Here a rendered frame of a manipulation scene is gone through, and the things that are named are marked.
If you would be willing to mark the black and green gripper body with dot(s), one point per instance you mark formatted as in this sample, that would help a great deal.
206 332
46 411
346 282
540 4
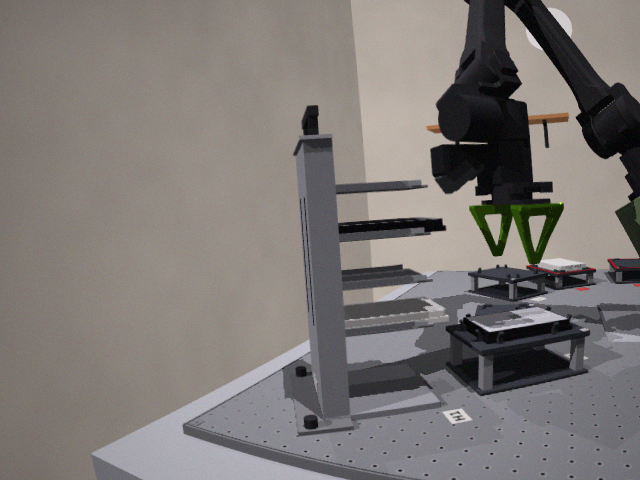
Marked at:
515 193

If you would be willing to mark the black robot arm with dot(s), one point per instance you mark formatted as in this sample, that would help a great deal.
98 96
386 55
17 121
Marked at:
466 114

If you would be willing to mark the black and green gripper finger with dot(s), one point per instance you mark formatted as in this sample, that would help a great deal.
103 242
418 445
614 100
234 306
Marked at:
479 211
521 214

